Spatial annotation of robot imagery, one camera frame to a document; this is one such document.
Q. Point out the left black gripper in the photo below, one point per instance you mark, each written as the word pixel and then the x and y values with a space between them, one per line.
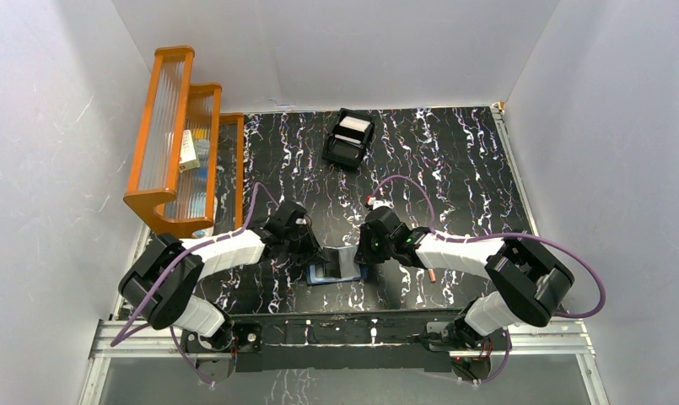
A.
pixel 308 245

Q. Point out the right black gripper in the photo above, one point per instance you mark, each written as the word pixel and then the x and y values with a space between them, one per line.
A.
pixel 366 256

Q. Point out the blue leather card holder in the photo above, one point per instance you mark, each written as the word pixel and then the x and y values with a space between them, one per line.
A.
pixel 351 270

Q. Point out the black VIP credit card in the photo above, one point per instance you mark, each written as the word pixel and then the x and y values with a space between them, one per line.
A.
pixel 332 265

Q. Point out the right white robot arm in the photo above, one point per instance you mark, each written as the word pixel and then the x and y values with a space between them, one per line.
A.
pixel 530 282

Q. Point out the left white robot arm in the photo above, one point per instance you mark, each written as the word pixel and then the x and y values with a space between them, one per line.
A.
pixel 160 285

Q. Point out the black card box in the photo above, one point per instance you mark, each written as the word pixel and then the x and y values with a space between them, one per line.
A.
pixel 347 148

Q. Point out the white card stack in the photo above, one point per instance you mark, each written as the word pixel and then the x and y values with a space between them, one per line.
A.
pixel 354 123

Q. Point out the orange wooden rack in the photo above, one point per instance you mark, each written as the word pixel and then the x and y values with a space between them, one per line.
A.
pixel 167 201

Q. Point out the white red small box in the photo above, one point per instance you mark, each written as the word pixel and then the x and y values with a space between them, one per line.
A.
pixel 188 159

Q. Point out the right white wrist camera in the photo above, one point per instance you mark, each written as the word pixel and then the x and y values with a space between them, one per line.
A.
pixel 372 202

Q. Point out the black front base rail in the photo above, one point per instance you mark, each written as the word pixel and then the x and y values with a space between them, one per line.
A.
pixel 372 340

